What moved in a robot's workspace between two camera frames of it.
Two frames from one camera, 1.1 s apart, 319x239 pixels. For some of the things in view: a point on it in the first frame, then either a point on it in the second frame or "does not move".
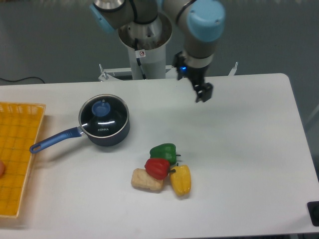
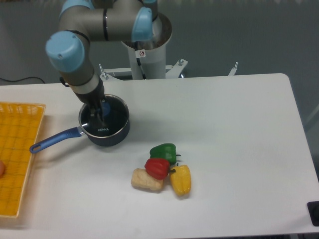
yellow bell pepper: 181,179 does not move
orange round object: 2,167 does not move
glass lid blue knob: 103,116 does not move
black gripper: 196,75 to 92,99
